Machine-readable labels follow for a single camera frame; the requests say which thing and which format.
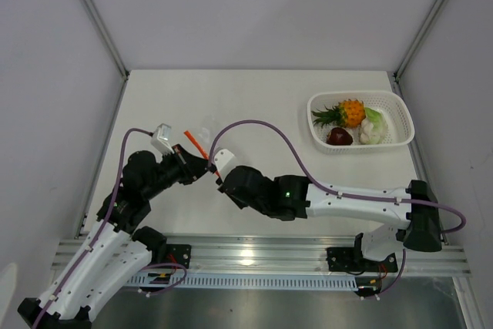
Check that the dark red toy apple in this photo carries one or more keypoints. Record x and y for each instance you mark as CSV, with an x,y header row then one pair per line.
x,y
339,137

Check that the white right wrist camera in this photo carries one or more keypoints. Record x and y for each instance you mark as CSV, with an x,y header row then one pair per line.
x,y
224,161

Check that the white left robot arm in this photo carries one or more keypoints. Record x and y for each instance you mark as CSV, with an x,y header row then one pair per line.
x,y
116,248

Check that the white plastic basket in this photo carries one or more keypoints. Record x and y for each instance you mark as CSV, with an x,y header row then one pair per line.
x,y
400,127

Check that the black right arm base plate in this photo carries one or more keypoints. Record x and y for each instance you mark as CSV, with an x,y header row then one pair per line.
x,y
347,260

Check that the left back frame post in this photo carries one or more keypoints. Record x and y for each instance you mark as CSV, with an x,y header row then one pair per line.
x,y
105,37

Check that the white slotted cable duct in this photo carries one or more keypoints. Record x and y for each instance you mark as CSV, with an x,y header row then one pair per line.
x,y
269,282

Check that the right back frame post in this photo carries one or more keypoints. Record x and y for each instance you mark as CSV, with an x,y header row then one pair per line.
x,y
427,24

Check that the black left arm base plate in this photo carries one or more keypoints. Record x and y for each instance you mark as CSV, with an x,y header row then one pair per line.
x,y
178,254

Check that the frame post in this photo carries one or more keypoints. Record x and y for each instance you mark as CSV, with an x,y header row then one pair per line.
x,y
105,37
427,24

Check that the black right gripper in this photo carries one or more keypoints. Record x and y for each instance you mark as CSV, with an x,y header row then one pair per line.
x,y
238,203

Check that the clear zip bag orange zipper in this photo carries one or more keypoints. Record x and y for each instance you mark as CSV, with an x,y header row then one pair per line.
x,y
204,137

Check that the green toy cabbage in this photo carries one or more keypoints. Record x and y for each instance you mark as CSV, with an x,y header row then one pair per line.
x,y
378,120

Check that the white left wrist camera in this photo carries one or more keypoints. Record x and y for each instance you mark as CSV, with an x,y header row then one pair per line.
x,y
160,139

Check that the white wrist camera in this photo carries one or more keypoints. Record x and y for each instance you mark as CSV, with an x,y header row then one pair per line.
x,y
160,139
224,161

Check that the aluminium frame rail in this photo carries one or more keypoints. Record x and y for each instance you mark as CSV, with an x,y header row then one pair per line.
x,y
301,255

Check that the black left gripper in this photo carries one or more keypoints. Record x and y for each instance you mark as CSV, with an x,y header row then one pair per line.
x,y
190,165

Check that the toy pineapple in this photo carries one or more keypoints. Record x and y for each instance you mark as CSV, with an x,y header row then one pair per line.
x,y
346,114

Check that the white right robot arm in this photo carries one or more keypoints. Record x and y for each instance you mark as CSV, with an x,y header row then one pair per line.
x,y
406,218

